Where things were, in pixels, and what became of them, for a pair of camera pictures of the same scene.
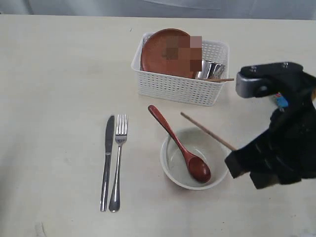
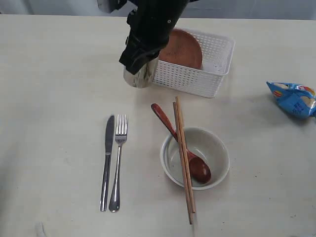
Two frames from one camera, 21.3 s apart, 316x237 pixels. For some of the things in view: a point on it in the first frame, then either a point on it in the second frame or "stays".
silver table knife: (109, 140) stays
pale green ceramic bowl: (198, 142) stays
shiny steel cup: (211, 70) to (144, 77)
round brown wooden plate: (172, 52) stays
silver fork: (120, 134) stays
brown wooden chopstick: (219, 79) to (190, 216)
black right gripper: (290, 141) to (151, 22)
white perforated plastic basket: (200, 92) to (217, 54)
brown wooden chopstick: (209, 131) to (188, 173)
